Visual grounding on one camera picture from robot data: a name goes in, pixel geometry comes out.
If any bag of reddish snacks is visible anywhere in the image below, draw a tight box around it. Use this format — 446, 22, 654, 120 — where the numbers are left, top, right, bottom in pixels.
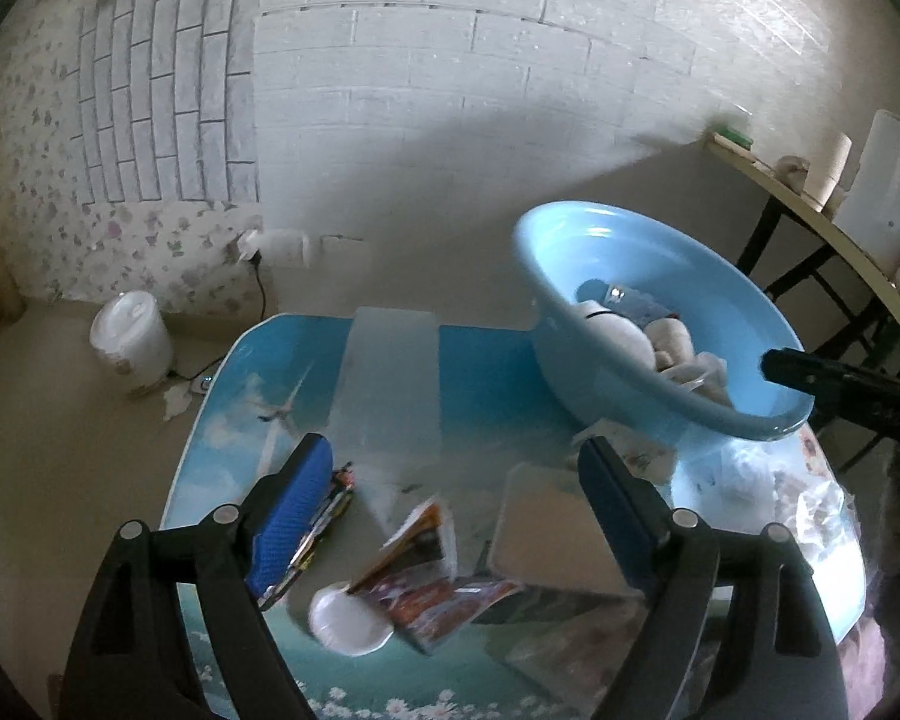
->
505, 598, 647, 717

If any white appliance on shelf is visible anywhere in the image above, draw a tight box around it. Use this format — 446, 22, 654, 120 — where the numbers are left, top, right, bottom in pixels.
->
832, 109, 900, 277

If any bag of cotton swabs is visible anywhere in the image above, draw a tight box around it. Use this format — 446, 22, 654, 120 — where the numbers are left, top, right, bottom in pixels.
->
774, 470, 845, 566

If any clear plastic storage box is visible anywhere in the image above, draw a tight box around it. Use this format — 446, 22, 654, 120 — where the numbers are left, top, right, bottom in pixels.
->
328, 307, 442, 475

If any white bunny plush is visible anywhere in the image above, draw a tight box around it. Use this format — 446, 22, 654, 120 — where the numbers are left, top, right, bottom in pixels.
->
574, 301, 656, 371

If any small white round lid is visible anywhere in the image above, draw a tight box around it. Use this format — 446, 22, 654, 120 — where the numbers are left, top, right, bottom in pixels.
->
308, 583, 395, 658

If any light blue plastic basin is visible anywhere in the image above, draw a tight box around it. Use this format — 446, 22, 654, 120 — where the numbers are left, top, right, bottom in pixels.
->
514, 202, 813, 457

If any green sponge on shelf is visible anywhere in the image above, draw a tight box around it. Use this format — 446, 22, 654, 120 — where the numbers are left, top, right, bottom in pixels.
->
715, 125, 752, 149

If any orange snack packet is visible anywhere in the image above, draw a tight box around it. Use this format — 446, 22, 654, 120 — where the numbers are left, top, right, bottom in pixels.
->
346, 497, 525, 655

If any black red sausage packet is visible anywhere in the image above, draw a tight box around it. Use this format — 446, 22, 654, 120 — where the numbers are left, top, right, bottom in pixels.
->
258, 463, 356, 611

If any paper towel roll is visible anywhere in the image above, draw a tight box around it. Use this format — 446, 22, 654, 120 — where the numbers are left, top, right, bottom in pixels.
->
802, 130, 854, 211

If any white tissue pack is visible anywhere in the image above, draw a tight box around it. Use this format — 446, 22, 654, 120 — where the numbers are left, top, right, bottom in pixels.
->
566, 419, 676, 486

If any folding side table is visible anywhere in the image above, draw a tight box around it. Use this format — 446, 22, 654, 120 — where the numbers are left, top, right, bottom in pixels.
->
704, 127, 900, 392

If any beige plush toy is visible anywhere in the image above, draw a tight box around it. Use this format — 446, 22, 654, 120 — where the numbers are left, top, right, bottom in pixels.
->
644, 317, 733, 408

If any small clear bottle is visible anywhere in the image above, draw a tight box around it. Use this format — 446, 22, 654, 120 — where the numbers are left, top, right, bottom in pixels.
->
603, 284, 679, 328

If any bag of white hooks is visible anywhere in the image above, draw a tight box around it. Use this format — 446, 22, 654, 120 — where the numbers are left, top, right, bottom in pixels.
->
691, 440, 774, 505

